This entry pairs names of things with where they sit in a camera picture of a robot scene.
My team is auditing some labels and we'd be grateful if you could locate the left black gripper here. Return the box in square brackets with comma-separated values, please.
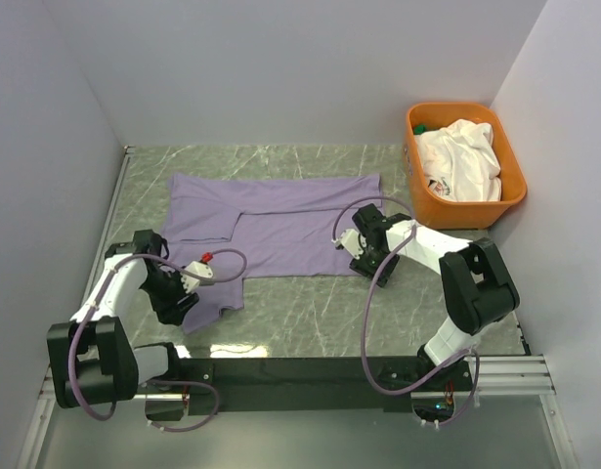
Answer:
[140, 265, 199, 325]

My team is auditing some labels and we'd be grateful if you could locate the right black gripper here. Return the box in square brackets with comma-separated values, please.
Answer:
[350, 241, 401, 288]

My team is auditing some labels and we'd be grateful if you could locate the purple t shirt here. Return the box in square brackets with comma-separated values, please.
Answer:
[161, 173, 382, 333]

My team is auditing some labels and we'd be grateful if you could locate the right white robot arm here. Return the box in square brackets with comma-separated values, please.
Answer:
[332, 203, 520, 396]

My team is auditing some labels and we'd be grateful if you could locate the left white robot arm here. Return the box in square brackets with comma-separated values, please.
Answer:
[47, 230, 198, 408]

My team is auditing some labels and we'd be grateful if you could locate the black mounting base bar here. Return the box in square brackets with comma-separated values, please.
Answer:
[145, 356, 473, 422]

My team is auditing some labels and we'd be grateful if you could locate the orange plastic basket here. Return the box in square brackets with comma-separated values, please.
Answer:
[403, 102, 527, 230]

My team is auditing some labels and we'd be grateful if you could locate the white t shirt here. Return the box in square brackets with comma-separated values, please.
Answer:
[414, 119, 501, 202]

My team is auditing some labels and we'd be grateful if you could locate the green object in basket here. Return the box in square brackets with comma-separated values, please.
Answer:
[412, 124, 428, 136]

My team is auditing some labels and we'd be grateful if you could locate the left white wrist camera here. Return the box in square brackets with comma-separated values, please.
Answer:
[180, 252, 214, 294]

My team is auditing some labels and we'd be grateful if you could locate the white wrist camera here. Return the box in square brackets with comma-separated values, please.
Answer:
[180, 252, 214, 294]
[333, 229, 366, 260]

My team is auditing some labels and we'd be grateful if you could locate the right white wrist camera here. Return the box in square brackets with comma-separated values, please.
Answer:
[333, 229, 366, 260]

